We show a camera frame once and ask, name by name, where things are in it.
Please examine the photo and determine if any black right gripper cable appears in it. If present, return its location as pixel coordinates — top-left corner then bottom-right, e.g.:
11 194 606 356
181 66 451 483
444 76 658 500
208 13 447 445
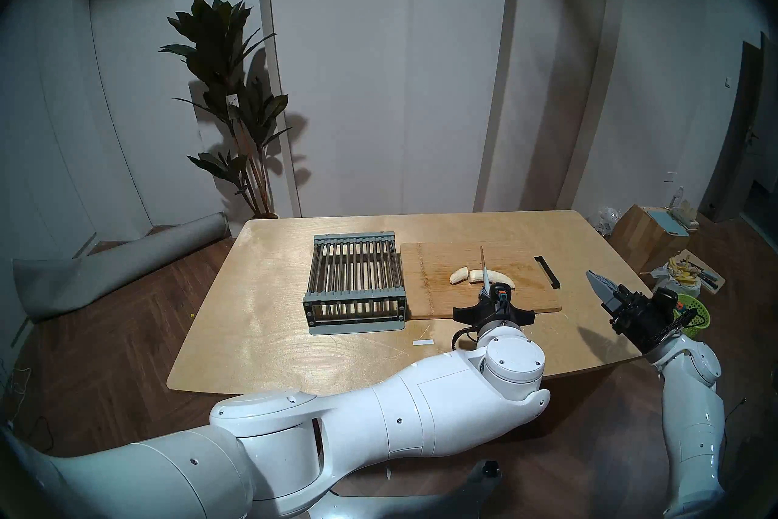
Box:
669 308 700 337

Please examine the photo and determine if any green plastic basket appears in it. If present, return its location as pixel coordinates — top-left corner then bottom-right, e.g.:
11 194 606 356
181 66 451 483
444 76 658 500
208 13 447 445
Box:
672 293 711 337

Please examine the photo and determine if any brown open door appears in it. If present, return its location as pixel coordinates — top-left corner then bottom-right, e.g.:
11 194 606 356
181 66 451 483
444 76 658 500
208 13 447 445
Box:
699 31 778 223

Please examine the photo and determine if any wooden cutting board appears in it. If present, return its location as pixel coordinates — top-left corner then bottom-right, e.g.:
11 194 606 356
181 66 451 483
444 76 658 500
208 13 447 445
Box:
400 241 562 320

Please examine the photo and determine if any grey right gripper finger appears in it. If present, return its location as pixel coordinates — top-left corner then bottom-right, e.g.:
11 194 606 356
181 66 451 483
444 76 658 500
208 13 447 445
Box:
587 275 618 309
585 271 622 304

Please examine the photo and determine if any grey metal dish rack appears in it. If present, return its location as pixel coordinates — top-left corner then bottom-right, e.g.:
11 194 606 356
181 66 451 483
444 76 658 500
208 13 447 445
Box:
303 231 407 336

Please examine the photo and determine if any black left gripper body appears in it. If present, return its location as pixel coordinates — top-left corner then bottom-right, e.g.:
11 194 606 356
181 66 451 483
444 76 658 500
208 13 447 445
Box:
453 298 535 336

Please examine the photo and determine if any wooden box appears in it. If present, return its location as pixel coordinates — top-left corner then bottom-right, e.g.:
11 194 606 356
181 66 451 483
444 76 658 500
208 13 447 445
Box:
608 203 690 275

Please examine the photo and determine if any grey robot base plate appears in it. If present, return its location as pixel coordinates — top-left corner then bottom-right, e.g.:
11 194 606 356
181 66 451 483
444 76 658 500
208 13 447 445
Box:
307 460 502 519

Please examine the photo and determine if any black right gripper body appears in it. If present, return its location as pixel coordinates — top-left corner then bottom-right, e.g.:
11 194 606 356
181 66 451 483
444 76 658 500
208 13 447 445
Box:
610 288 676 351

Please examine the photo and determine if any rolled grey floor mat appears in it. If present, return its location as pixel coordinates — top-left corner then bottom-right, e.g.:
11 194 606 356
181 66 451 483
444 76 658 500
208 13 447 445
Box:
12 212 232 323

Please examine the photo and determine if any long peeled banana piece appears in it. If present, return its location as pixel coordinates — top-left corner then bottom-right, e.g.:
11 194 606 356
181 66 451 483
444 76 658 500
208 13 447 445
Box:
468 270 516 289

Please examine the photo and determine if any tall green potted plant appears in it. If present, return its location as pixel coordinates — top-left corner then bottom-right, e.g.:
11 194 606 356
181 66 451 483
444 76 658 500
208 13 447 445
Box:
159 0 291 219

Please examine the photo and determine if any small wooden tray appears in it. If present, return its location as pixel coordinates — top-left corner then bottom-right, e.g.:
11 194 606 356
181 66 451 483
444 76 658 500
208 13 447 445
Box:
659 249 726 292

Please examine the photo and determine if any light blue plastic board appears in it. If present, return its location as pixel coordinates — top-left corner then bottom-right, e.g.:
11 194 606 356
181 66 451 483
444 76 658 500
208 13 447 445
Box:
644 206 690 236

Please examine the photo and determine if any white plastic bag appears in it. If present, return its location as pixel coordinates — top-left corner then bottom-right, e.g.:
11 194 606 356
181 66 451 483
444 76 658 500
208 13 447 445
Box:
587 208 621 236

